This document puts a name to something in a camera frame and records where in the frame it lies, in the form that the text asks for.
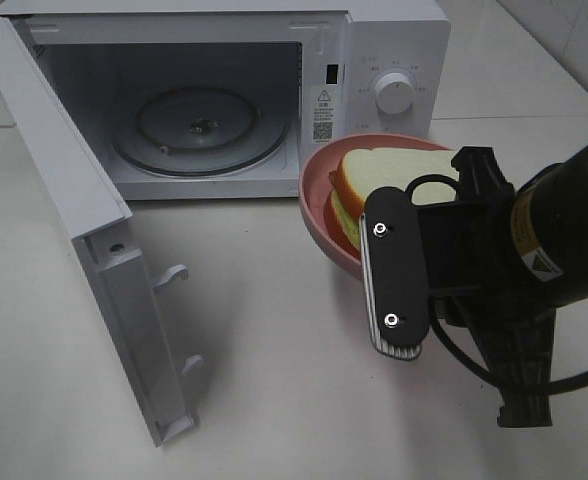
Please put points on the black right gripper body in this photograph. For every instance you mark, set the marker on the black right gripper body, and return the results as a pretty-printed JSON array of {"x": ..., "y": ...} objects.
[{"x": 474, "y": 272}]

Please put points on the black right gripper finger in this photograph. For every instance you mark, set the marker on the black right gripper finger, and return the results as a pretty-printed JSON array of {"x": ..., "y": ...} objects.
[
  {"x": 518, "y": 352},
  {"x": 479, "y": 176}
]

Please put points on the toast sandwich with filling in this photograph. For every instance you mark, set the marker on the toast sandwich with filling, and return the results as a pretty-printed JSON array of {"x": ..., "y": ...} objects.
[{"x": 361, "y": 171}]

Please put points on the pink round plate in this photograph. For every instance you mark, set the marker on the pink round plate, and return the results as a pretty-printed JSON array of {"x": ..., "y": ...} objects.
[{"x": 315, "y": 189}]

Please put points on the white microwave door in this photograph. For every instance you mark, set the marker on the white microwave door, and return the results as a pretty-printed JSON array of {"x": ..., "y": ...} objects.
[{"x": 97, "y": 220}]

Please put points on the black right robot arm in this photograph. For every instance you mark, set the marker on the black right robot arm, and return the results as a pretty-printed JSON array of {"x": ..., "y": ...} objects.
[{"x": 549, "y": 230}]

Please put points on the upper white microwave knob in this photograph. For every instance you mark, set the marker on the upper white microwave knob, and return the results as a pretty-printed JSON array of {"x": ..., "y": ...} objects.
[{"x": 394, "y": 93}]

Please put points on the white microwave oven body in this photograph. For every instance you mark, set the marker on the white microwave oven body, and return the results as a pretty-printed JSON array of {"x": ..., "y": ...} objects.
[{"x": 321, "y": 59}]

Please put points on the glass microwave turntable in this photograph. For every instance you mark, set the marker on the glass microwave turntable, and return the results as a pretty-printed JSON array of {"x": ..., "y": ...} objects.
[{"x": 200, "y": 131}]

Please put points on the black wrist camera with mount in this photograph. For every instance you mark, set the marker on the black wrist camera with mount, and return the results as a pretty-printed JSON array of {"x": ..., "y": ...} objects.
[{"x": 394, "y": 274}]

